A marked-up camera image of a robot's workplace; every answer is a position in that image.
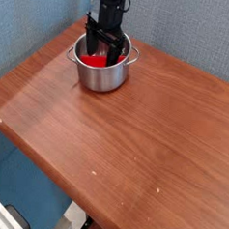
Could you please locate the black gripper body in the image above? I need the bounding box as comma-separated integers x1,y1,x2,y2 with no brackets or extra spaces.
86,0,128,43

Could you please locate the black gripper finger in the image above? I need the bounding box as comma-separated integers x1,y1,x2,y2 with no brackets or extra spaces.
106,38,125,67
86,26,99,56

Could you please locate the red object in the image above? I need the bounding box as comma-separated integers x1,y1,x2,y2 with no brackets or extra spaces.
79,52,128,70

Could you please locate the silver metal pot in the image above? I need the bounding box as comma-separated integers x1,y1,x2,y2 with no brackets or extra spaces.
67,33,140,93

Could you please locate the black box on floor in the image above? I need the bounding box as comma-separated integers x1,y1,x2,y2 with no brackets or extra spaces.
5,204,31,229

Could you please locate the white table leg bracket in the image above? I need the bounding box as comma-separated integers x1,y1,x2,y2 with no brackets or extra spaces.
53,202,87,229

